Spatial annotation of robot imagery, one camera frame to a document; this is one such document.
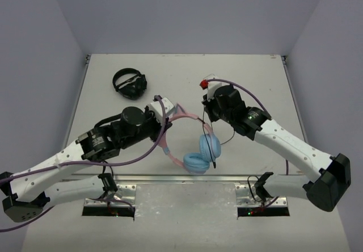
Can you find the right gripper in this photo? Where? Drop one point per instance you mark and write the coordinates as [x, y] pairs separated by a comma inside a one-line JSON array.
[[209, 104]]

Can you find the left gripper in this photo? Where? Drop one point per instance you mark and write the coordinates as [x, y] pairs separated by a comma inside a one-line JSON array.
[[158, 125]]

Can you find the metal base plate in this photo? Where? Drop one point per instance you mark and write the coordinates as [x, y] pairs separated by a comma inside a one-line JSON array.
[[245, 199], [126, 194]]

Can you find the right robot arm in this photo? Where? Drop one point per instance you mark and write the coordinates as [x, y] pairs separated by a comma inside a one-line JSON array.
[[324, 178]]

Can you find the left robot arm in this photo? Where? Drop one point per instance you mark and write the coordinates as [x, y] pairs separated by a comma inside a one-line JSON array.
[[30, 192]]

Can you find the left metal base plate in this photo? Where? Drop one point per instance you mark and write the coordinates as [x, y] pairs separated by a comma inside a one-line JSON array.
[[126, 194]]

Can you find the black headphones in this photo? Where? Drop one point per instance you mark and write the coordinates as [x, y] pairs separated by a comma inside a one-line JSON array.
[[134, 87]]

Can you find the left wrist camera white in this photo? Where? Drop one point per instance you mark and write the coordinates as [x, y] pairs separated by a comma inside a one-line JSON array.
[[161, 106]]

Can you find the pink blue cat-ear headphones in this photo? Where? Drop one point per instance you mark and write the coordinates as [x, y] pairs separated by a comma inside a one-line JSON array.
[[193, 146]]

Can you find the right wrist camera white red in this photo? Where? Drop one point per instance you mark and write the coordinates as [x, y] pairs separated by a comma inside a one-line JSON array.
[[210, 83]]

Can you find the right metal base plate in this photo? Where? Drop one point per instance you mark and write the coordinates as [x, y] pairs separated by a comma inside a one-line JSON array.
[[245, 199]]

